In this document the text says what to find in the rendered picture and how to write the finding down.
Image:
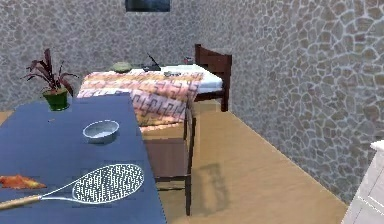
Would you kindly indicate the bed with patterned orange blanket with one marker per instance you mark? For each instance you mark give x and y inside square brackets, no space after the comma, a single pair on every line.
[156,93]

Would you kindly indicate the green round cushion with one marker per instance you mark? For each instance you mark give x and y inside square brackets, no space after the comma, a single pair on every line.
[121,67]

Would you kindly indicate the grey metal bowl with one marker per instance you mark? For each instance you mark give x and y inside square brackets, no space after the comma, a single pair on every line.
[101,131]

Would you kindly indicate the small grey flat object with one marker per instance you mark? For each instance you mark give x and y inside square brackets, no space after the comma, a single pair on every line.
[172,73]

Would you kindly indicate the blue table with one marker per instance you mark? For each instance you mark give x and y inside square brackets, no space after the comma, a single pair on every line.
[66,143]

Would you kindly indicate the white cupboard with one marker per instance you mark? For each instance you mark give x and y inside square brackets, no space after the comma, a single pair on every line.
[366,193]

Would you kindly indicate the red-leaved plant in green pot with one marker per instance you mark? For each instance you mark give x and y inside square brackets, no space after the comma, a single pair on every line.
[55,90]

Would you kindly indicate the small dark red object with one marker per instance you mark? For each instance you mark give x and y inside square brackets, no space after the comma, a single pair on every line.
[188,60]

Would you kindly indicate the orange food piece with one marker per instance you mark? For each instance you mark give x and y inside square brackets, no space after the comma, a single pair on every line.
[18,182]

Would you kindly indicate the dark brown wooden chair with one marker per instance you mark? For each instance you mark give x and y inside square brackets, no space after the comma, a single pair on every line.
[170,156]

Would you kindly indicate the dark framed wall picture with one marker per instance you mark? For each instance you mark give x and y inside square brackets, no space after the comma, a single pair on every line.
[147,5]

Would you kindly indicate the black open laptop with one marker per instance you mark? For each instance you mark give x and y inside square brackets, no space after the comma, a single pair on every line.
[151,66]

